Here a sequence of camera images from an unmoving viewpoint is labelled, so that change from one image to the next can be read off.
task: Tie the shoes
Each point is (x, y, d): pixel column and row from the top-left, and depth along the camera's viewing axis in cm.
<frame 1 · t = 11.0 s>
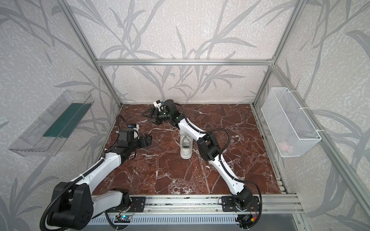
left hand: (147, 133, 88), fingers open
right hand: (145, 113, 87), fingers open
white sneaker: (186, 143, 93), point 6 cm above the table

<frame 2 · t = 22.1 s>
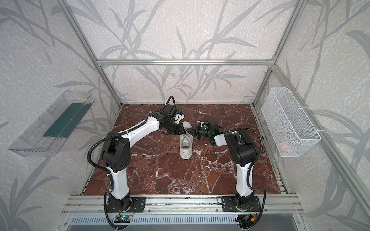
left hand: (186, 128, 89), fingers closed
right hand: (185, 126, 91), fingers closed
the named things where they were.

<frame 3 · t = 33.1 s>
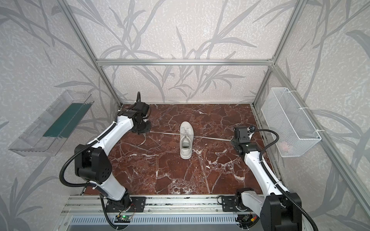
left hand: (146, 125, 88), fingers closed
right hand: (239, 135, 85), fingers closed
the named things where they were.

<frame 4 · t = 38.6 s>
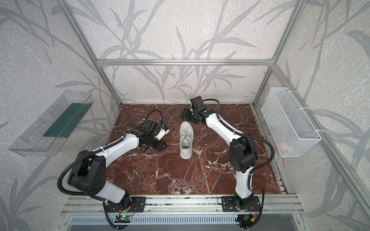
left hand: (165, 139, 89), fingers open
right hand: (182, 112, 89), fingers open
the named things where they were.

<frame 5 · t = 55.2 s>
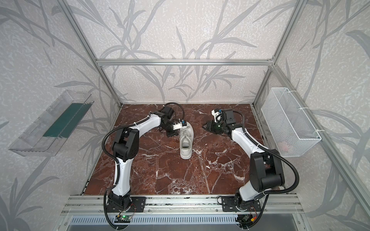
left hand: (178, 128, 99), fingers closed
right hand: (203, 122, 88), fingers open
the named things where they were.

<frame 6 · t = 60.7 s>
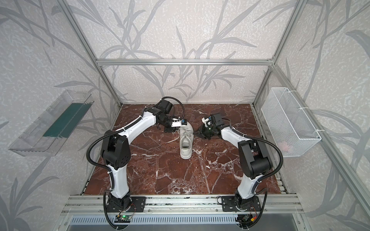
left hand: (178, 122, 92), fingers closed
right hand: (193, 129, 90), fingers closed
the named things where they were.

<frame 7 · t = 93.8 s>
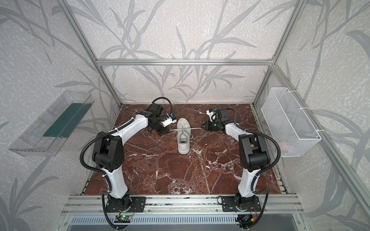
left hand: (167, 126, 93), fingers closed
right hand: (202, 122, 96), fingers closed
white sneaker: (183, 134, 94), point 9 cm above the table

